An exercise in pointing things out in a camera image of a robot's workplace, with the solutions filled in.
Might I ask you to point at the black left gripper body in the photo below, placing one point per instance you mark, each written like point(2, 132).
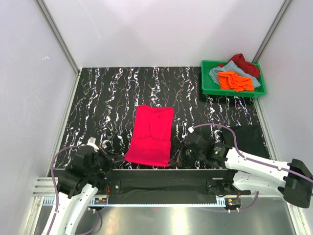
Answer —
point(102, 161)

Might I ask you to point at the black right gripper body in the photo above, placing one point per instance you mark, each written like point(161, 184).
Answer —
point(190, 156)

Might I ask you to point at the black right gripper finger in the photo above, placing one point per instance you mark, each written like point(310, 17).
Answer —
point(178, 153)
point(177, 162)

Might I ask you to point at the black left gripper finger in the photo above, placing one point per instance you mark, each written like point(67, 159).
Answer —
point(116, 161)
point(104, 152)

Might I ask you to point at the pink red t-shirt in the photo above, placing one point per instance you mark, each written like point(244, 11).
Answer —
point(151, 140)

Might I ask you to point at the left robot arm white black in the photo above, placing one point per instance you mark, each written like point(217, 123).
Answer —
point(82, 179)

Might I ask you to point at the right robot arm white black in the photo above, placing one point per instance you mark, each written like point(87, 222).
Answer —
point(246, 172)

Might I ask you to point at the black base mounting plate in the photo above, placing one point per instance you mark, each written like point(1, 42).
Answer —
point(199, 176)

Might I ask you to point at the black folded cloth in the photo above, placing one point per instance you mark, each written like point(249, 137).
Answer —
point(249, 140)

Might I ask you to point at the green plastic bin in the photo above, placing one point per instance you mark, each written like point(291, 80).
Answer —
point(210, 88)

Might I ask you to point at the orange t-shirt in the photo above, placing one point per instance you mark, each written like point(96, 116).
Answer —
point(229, 80)

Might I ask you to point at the grey blue t-shirt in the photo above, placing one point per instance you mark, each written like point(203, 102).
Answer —
point(215, 73)

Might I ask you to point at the dark red t-shirt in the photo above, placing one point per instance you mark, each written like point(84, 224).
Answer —
point(238, 64)

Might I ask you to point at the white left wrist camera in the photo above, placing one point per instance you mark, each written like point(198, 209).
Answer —
point(91, 142)

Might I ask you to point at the aluminium frame rail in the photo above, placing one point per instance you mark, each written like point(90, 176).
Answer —
point(44, 188)

